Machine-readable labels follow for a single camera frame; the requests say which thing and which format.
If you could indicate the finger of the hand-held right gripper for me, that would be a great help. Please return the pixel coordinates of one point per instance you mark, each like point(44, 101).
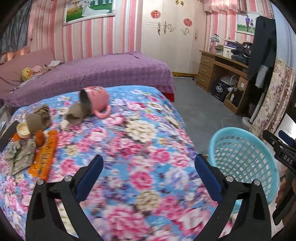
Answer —
point(271, 139)
point(286, 138)

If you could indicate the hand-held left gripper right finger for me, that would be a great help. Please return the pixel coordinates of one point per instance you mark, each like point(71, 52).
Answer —
point(208, 180)

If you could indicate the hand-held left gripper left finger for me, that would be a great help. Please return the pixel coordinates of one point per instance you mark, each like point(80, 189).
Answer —
point(90, 178)

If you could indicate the light blue plastic basket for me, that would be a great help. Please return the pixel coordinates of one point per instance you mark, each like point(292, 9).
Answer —
point(231, 143)

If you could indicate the orange snack packet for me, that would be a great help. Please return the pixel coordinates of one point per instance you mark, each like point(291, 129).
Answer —
point(44, 157)

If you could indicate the grey cloth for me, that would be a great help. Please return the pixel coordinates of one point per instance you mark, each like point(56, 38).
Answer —
point(20, 155)

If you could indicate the cream round cup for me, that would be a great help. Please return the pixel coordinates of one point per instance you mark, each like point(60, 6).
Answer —
point(23, 131)

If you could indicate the person's right hand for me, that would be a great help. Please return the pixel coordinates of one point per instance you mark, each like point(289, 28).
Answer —
point(281, 187)

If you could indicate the white water dispenser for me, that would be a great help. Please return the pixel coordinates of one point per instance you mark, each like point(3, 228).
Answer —
point(289, 122)

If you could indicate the white fan stand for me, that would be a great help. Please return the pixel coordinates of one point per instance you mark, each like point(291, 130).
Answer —
point(248, 120)

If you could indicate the floral beige cloth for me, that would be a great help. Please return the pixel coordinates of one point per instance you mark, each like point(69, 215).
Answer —
point(277, 92)

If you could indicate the open cardboard box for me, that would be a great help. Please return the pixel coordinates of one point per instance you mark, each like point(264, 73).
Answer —
point(232, 99)

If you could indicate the floral blue blanket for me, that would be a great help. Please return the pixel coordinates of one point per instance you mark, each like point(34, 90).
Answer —
point(138, 139)

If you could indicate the small cardboard box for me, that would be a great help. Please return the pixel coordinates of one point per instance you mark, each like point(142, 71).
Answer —
point(242, 83)

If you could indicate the small orange wrapper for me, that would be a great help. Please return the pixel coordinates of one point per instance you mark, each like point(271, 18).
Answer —
point(39, 139)

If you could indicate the black printed box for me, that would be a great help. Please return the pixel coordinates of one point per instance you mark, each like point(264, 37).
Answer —
point(219, 90)

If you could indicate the white round appliance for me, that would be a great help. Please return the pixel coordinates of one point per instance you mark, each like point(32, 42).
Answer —
point(229, 81)

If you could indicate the crumpled brown paper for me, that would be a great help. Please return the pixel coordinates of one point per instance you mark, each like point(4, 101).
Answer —
point(44, 113)

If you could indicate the pink ceramic mug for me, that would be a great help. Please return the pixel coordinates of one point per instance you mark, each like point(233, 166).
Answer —
point(99, 97)

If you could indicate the pile of dark clothes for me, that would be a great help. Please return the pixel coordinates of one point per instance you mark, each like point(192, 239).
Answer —
point(241, 53)

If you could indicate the black remote control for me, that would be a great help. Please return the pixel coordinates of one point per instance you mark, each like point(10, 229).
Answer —
point(8, 136)

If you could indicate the hanging dark coat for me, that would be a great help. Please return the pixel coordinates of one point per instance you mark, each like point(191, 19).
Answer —
point(262, 46)

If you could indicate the white storage box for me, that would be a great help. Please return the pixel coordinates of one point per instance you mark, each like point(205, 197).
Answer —
point(227, 52)

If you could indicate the wooden desk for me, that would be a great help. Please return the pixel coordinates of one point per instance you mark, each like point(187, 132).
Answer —
point(208, 64)

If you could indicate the purple bed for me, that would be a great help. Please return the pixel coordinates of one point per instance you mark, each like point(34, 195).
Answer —
point(104, 69)

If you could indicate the desk lamp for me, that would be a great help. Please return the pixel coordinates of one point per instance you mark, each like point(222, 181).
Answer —
point(215, 39)

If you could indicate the framed couple photo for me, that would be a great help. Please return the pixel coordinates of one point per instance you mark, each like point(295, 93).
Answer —
point(246, 23)

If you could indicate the small white cloth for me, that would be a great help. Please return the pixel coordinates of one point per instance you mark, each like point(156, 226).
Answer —
point(54, 63)

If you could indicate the pink soft toy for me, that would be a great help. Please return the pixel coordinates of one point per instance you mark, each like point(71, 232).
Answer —
point(38, 69)

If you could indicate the yellow duck plush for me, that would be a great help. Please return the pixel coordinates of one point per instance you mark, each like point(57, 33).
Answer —
point(26, 74)

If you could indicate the cream wardrobe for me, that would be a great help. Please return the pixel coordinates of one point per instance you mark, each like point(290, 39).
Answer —
point(175, 46)

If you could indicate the pink headboard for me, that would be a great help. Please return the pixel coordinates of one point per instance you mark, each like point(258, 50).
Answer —
point(18, 64)

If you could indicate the pink window valance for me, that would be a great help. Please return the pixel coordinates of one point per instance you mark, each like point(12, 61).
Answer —
point(224, 4)

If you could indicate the red paper decoration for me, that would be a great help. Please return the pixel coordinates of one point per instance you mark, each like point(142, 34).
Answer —
point(187, 22)
point(155, 14)

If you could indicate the framed landscape picture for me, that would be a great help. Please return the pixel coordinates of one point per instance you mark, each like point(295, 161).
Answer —
point(87, 10)

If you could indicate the dark grey curtain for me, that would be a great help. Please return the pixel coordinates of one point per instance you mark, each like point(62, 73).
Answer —
point(13, 27)

